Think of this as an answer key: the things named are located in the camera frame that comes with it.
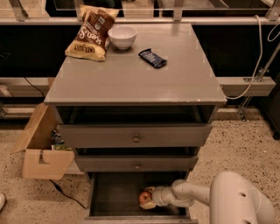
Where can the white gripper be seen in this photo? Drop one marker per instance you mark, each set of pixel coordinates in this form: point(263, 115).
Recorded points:
point(158, 196)

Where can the red apple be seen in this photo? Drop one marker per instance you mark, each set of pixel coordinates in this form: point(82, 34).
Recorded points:
point(144, 197)

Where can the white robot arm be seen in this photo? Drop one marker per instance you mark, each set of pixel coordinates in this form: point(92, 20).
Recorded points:
point(231, 199)

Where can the grey open bottom drawer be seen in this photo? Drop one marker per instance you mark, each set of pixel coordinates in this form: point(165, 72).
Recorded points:
point(113, 199)

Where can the grey top drawer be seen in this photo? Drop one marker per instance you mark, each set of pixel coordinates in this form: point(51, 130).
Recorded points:
point(135, 136)

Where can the grey middle drawer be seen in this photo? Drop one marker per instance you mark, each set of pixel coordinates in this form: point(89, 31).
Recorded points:
point(136, 163)

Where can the grey wooden drawer cabinet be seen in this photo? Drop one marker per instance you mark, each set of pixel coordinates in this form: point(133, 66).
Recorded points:
point(124, 89)

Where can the items inside cardboard box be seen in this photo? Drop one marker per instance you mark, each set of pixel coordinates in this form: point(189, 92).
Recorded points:
point(58, 143)

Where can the open cardboard box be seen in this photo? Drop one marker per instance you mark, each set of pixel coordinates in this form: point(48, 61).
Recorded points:
point(40, 160)

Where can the dark blue candy bar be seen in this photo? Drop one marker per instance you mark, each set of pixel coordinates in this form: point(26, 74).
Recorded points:
point(152, 59)

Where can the white shoe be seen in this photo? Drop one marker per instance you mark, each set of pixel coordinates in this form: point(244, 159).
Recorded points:
point(2, 200)

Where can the white ceramic bowl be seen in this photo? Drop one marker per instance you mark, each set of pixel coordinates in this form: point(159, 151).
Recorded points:
point(122, 37)

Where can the brown yellow chip bag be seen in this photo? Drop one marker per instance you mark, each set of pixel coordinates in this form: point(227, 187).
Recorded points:
point(92, 39)

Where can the metal railing bar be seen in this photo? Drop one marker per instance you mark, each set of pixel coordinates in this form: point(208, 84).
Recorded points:
point(154, 20)

